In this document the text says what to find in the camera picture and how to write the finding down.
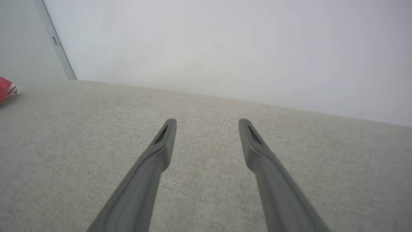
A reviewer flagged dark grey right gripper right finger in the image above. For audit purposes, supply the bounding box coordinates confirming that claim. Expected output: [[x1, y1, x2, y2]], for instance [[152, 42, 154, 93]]
[[239, 119, 331, 232]]

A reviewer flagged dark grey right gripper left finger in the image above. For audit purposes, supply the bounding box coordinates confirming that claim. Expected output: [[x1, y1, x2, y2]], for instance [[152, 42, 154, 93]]
[[87, 118, 177, 232]]

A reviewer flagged red Bulls 23 jersey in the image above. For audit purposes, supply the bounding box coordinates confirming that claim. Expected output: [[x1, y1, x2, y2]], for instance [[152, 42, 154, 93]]
[[0, 77, 19, 103]]

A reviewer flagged grey wall trim strip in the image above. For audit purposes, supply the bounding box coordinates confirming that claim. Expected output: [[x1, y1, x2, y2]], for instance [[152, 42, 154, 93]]
[[32, 0, 77, 80]]

